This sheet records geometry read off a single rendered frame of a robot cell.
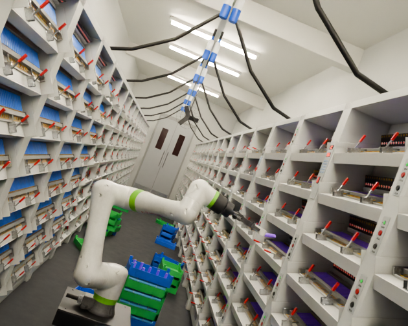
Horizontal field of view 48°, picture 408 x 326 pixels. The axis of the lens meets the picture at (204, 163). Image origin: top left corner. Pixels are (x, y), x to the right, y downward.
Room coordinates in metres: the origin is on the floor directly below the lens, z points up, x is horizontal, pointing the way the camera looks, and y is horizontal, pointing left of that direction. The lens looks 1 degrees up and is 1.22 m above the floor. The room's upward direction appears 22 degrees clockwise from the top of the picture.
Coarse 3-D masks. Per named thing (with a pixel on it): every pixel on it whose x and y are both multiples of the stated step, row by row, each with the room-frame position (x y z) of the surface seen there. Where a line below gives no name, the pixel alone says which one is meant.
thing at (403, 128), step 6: (396, 126) 2.02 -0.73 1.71; (402, 126) 1.97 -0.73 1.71; (390, 132) 2.06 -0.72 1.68; (402, 132) 1.95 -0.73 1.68; (378, 168) 2.04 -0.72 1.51; (384, 168) 1.99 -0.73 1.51; (390, 168) 1.94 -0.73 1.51; (396, 168) 1.88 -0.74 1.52; (372, 174) 2.07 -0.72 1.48; (378, 174) 2.02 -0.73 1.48; (384, 174) 1.97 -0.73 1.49; (390, 174) 1.92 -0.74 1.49; (372, 192) 2.01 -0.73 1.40; (372, 222) 1.91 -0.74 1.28
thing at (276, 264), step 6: (258, 234) 2.75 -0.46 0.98; (258, 240) 2.75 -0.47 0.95; (264, 240) 2.74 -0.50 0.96; (270, 240) 2.74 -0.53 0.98; (276, 240) 2.76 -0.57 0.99; (282, 240) 2.77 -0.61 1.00; (258, 246) 2.66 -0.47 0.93; (258, 252) 2.65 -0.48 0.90; (264, 252) 2.50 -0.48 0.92; (264, 258) 2.50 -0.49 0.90; (270, 258) 2.37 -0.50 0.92; (282, 258) 2.15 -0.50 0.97; (270, 264) 2.36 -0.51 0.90; (276, 264) 2.25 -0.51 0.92; (276, 270) 2.24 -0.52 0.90
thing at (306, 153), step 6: (306, 144) 2.60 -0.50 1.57; (294, 150) 2.75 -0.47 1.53; (300, 150) 2.59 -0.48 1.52; (306, 150) 2.59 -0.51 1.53; (312, 150) 2.59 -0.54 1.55; (318, 150) 2.32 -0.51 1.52; (324, 150) 2.33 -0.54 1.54; (294, 156) 2.68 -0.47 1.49; (300, 156) 2.55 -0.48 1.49; (306, 156) 2.45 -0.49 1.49; (312, 156) 2.35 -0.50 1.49; (318, 156) 2.26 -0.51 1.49; (324, 156) 2.17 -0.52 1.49
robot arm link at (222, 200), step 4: (220, 196) 2.19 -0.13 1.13; (224, 196) 2.21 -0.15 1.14; (216, 200) 2.18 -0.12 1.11; (220, 200) 2.18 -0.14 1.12; (224, 200) 2.19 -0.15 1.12; (228, 200) 2.20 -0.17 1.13; (216, 204) 2.18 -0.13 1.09; (220, 204) 2.18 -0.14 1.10; (224, 204) 2.18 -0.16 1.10; (212, 208) 2.19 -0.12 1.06; (216, 208) 2.19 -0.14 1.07; (220, 208) 2.18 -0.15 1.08; (224, 208) 2.20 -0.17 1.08; (216, 212) 2.21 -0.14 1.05; (220, 212) 2.19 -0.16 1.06
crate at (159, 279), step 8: (128, 264) 3.14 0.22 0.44; (144, 264) 3.25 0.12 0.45; (128, 272) 3.03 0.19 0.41; (136, 272) 3.04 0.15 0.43; (144, 272) 3.05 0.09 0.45; (152, 272) 3.26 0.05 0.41; (160, 272) 3.27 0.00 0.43; (168, 272) 3.27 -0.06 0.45; (152, 280) 3.07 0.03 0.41; (160, 280) 3.08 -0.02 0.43; (168, 280) 3.09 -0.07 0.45
